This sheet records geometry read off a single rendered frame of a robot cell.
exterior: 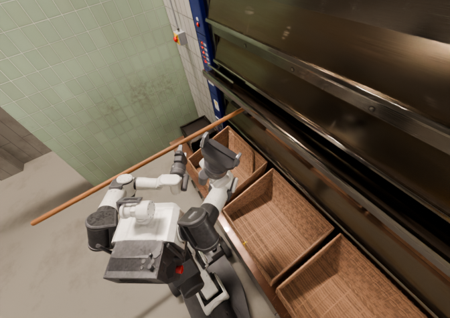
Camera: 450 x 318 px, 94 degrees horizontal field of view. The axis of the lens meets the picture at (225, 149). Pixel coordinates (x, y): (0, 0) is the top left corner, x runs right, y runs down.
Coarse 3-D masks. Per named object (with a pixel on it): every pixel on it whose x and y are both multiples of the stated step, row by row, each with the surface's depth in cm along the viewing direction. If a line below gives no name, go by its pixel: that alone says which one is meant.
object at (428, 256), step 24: (240, 96) 127; (264, 96) 127; (288, 120) 110; (288, 144) 99; (312, 144) 97; (336, 168) 86; (360, 168) 86; (384, 192) 78; (408, 216) 71; (432, 216) 71; (408, 240) 66; (432, 240) 65
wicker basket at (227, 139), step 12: (228, 132) 196; (228, 144) 204; (240, 144) 185; (192, 156) 190; (252, 156) 174; (192, 168) 195; (240, 168) 193; (252, 168) 181; (264, 168) 165; (240, 180) 184; (252, 180) 165; (240, 192) 167
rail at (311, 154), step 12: (204, 72) 149; (252, 108) 114; (264, 120) 109; (300, 144) 94; (312, 156) 89; (324, 168) 86; (348, 180) 80; (360, 192) 76; (372, 204) 73; (384, 216) 70; (408, 228) 66; (420, 240) 64; (432, 252) 62; (444, 264) 60
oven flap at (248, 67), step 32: (224, 64) 143; (256, 64) 118; (288, 96) 105; (320, 96) 90; (320, 128) 94; (352, 128) 82; (384, 128) 73; (384, 160) 75; (416, 160) 68; (448, 160) 62; (416, 192) 69; (448, 192) 63
